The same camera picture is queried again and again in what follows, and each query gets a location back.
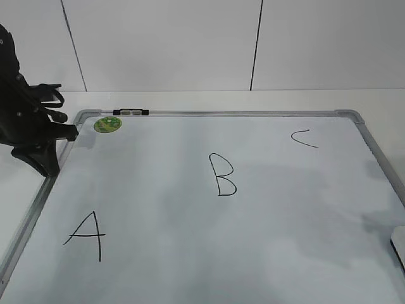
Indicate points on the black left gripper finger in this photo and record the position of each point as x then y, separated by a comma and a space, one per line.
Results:
41, 156

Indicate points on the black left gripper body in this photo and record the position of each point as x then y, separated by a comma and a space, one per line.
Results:
24, 119

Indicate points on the white board eraser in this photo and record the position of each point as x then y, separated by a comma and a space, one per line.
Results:
397, 241

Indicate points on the round green magnet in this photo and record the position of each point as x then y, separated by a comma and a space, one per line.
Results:
107, 125

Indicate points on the black board hanging clip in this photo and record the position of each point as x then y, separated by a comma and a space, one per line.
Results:
128, 112

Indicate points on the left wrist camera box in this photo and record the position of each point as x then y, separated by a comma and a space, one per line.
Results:
48, 94

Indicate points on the white board with metal frame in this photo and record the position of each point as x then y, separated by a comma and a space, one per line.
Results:
213, 207

